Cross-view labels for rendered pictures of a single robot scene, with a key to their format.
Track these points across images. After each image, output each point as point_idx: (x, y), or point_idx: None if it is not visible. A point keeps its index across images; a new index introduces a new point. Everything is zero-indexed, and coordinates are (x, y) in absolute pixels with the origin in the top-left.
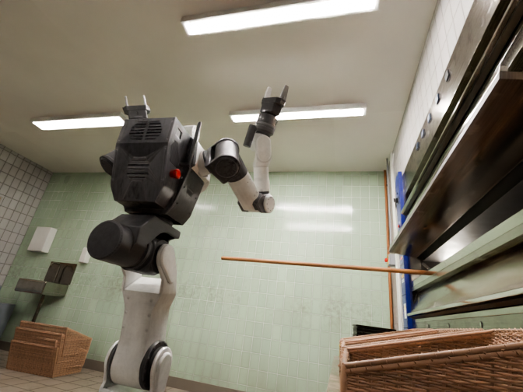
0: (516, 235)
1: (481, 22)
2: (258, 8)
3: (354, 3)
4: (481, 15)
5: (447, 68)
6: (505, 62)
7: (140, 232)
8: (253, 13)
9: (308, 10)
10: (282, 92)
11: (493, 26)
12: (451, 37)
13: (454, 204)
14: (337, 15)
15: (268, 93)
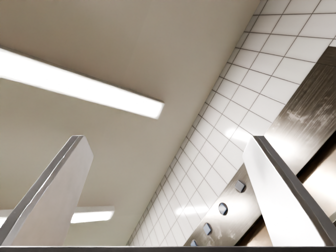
0: None
1: (305, 139)
2: (19, 53)
3: (142, 105)
4: (300, 134)
5: (236, 179)
6: None
7: None
8: (5, 55)
9: (94, 90)
10: (302, 184)
11: (326, 143)
12: (231, 153)
13: None
14: (122, 110)
15: (72, 186)
